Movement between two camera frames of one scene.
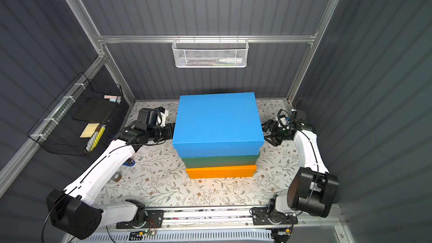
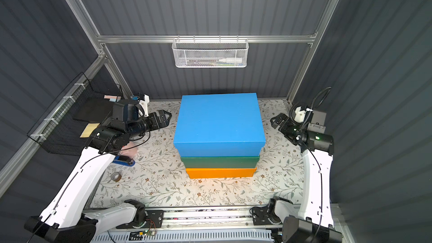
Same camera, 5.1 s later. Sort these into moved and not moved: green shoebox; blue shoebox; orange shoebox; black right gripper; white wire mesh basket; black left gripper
Moved: black right gripper; black left gripper
Not moved: white wire mesh basket; green shoebox; orange shoebox; blue shoebox
